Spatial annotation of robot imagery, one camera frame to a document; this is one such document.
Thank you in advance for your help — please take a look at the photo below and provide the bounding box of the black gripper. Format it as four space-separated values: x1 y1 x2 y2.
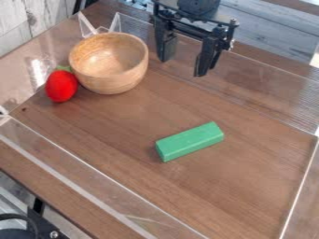
151 0 239 77

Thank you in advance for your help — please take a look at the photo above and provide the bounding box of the red felt strawberry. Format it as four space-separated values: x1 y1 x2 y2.
45 65 79 103

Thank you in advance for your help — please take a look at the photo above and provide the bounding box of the wooden bowl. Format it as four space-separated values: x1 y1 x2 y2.
68 32 149 94

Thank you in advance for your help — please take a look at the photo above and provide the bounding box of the green rectangular block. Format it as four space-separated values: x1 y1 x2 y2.
156 121 224 162

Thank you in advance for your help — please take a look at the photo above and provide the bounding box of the clear acrylic enclosure wall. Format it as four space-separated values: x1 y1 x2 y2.
0 19 319 239

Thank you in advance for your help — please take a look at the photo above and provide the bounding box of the black clamp mount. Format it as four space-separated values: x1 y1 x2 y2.
0 197 69 239

